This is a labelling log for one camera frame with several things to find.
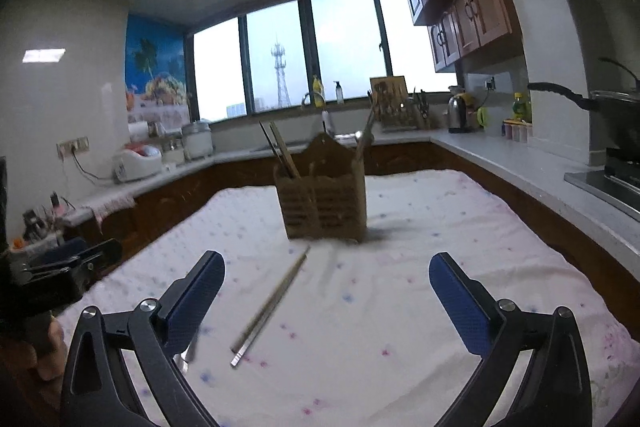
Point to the person's left hand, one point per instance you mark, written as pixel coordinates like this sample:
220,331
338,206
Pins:
52,354

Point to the white roll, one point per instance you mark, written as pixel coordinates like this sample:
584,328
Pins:
138,131

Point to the small white appliance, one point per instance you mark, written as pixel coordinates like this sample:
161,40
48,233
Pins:
172,154

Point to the yellow oil bottle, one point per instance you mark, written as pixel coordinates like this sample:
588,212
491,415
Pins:
521,107

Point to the grey kitchen counter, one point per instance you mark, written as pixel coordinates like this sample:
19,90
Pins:
525,167

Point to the kitchen window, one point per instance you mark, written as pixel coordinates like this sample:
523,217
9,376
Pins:
220,72

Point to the blue fruit wall poster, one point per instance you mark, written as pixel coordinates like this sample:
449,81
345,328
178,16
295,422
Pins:
155,57

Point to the wooden utensil holder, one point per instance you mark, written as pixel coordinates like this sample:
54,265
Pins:
325,207

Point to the utensil drying rack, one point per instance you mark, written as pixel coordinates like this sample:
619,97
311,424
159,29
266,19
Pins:
395,117

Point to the pile of chopsticks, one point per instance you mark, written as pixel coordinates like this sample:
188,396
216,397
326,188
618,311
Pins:
272,307

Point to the wall socket strip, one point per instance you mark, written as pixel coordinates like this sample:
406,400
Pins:
72,147

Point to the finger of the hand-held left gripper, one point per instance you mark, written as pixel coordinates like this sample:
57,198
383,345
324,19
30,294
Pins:
97,254

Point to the lace cloth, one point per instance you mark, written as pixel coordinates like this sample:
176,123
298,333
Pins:
112,204

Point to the red and white rice cooker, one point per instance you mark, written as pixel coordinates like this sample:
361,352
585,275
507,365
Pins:
137,164

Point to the black frying pan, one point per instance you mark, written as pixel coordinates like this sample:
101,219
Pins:
560,92

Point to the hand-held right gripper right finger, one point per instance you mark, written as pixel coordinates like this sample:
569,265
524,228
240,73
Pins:
460,302

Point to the white pump bottle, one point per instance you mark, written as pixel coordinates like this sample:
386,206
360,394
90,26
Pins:
340,94

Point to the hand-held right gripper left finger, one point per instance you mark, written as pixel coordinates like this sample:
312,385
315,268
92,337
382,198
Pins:
192,302

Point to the yellow dish soap bottle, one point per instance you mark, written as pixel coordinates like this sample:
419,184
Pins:
318,89

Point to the steel electric kettle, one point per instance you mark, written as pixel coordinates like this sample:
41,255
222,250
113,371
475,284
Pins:
457,114

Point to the spice jar set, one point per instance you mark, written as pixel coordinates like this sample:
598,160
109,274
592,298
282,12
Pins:
517,132

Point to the chrome kitchen faucet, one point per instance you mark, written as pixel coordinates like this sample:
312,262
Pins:
325,119

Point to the green plastic object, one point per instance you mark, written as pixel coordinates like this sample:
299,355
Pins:
482,117

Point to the white floral tablecloth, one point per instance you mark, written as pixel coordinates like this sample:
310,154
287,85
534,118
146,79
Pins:
380,307

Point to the steel gas stove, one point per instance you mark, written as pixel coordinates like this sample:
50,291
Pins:
600,184

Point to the metal chopstick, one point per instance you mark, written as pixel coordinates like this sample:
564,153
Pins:
367,132
265,304

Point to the wooden cutting board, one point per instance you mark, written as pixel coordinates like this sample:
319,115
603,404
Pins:
395,84

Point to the wooden chopstick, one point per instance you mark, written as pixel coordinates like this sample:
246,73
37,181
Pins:
272,147
281,147
290,157

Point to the brown base cabinets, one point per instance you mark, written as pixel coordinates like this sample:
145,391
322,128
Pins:
240,172

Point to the knife block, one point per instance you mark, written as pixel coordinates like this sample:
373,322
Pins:
422,112

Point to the white wall outlet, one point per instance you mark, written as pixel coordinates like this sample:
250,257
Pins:
491,84

